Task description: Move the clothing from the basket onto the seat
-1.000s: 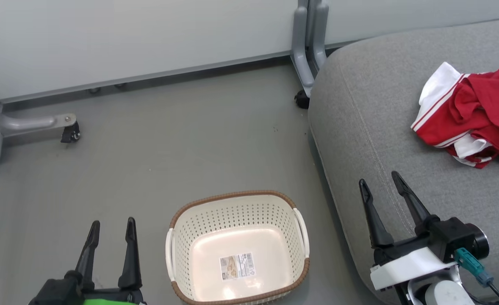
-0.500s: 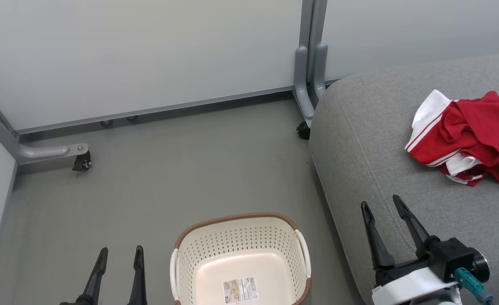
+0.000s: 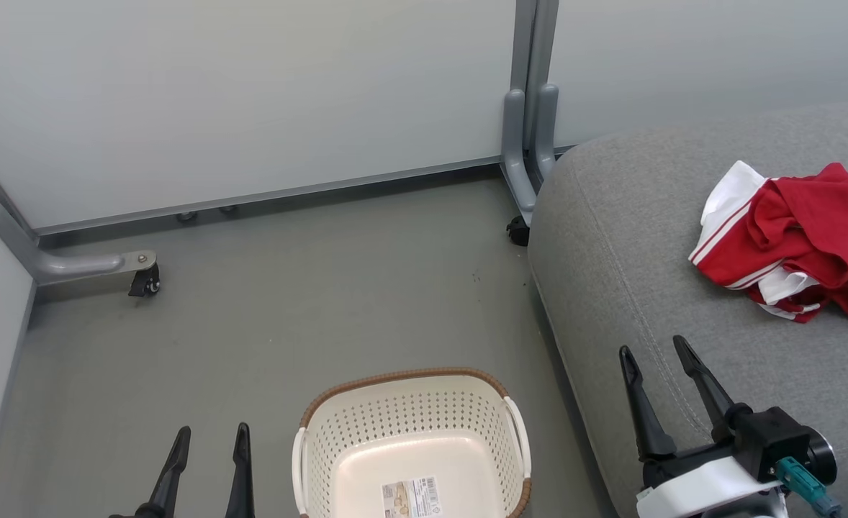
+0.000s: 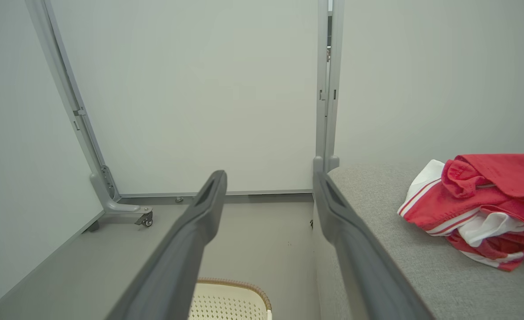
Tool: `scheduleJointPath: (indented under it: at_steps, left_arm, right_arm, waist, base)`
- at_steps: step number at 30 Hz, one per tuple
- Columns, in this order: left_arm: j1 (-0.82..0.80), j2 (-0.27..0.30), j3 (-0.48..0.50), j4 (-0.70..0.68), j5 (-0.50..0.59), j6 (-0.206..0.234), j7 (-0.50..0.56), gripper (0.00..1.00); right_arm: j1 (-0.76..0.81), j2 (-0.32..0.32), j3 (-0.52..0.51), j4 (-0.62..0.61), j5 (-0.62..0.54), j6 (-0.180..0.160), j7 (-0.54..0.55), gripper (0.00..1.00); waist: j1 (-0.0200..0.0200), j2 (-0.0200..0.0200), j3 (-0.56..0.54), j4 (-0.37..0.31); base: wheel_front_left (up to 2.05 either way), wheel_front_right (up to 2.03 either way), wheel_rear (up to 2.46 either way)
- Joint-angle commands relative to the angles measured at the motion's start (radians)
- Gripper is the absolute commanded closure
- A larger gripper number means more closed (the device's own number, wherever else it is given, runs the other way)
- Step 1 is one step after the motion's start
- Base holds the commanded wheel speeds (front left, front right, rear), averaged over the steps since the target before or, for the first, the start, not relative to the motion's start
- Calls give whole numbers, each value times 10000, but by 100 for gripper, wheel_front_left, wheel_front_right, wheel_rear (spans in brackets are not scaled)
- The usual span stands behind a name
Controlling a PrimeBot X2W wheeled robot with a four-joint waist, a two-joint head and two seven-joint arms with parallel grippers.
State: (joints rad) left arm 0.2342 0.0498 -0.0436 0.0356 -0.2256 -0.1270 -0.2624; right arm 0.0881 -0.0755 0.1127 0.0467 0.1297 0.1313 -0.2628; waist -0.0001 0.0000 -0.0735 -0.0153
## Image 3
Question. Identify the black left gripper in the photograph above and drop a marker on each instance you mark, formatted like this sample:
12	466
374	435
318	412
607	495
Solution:
140	514

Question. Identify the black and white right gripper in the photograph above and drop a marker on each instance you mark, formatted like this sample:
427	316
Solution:
762	439

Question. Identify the red and white garment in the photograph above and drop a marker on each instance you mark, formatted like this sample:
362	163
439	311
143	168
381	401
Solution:
813	223

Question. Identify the printed basket label sticker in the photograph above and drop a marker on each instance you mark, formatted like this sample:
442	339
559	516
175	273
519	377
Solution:
411	498

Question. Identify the cream perforated laundry basket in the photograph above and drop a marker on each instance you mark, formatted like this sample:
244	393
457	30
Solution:
409	417

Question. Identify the grey fabric sofa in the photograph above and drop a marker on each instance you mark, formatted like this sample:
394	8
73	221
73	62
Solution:
647	252

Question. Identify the black caster under long foot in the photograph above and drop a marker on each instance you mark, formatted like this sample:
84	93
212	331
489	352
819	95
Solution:
143	282

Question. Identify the black caster under forked foot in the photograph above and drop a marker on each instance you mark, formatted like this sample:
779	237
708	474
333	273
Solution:
517	232

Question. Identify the long grey partition foot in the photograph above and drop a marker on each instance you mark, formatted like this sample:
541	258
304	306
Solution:
71	265

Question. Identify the small metal levelling foot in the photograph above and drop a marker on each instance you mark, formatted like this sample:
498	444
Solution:
187	216

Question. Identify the grey forked partition foot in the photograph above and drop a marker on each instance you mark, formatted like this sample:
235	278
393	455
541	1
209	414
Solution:
514	158

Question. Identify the pale partition panel behind sofa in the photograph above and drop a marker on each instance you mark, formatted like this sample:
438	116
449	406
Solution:
683	57

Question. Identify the wide pale partition panel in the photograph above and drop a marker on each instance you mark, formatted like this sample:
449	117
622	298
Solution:
251	93

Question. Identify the grey upright partition post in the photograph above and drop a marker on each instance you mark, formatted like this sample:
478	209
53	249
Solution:
535	43

